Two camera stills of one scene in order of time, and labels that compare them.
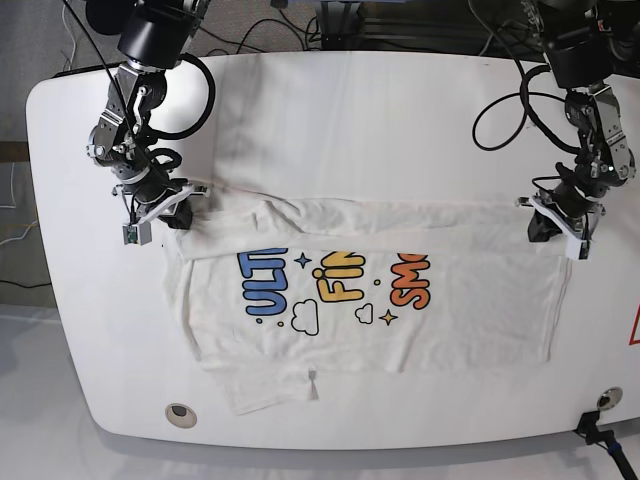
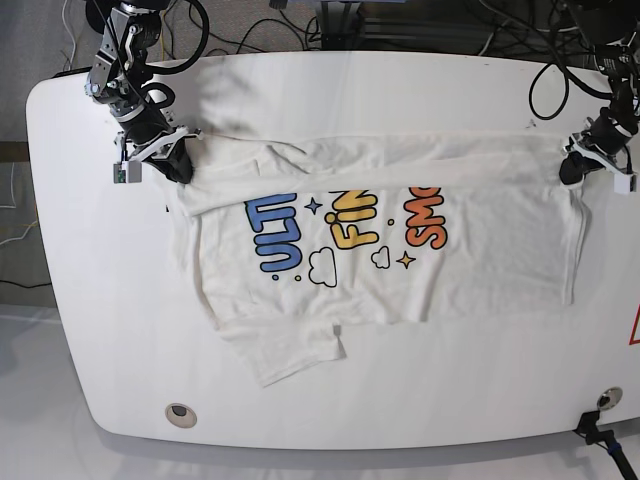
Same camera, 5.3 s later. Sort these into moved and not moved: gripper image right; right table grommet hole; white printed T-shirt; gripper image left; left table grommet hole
Moved: gripper image left; white printed T-shirt; gripper image right
Not moved: left table grommet hole; right table grommet hole
